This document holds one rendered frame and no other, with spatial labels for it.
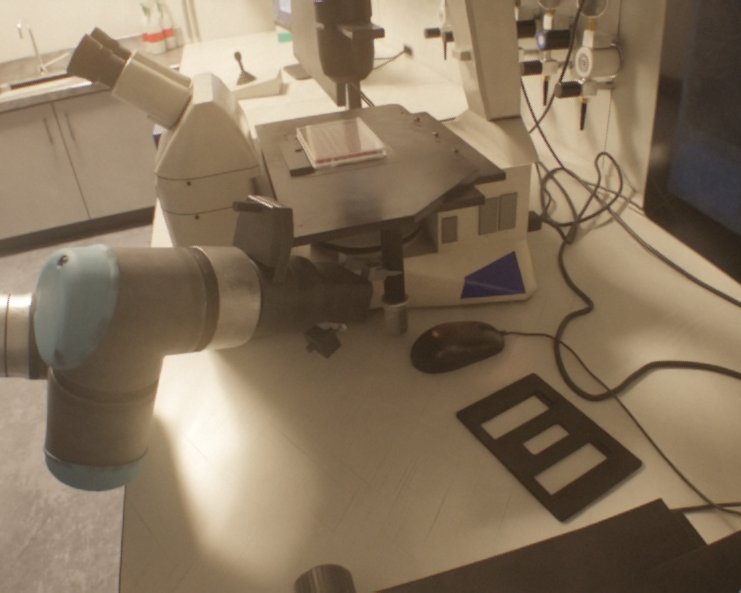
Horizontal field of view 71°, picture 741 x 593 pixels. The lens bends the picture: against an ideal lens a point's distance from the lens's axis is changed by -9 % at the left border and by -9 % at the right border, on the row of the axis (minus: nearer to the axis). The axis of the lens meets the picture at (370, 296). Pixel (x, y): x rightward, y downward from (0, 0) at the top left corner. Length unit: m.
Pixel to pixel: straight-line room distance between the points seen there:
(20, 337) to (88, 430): 0.15
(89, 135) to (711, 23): 2.74
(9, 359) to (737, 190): 0.58
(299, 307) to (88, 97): 2.36
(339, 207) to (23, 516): 1.40
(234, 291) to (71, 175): 2.49
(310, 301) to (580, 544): 0.31
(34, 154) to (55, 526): 1.80
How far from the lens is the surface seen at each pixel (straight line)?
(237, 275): 0.48
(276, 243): 0.49
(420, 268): 0.72
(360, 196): 0.57
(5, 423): 2.08
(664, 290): 0.84
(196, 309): 0.45
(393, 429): 0.60
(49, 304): 0.46
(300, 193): 0.60
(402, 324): 0.68
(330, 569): 0.37
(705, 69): 0.24
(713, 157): 0.25
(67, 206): 3.00
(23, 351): 0.61
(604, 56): 1.10
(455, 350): 0.64
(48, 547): 1.65
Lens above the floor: 1.19
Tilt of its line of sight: 35 degrees down
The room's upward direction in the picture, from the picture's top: 5 degrees counter-clockwise
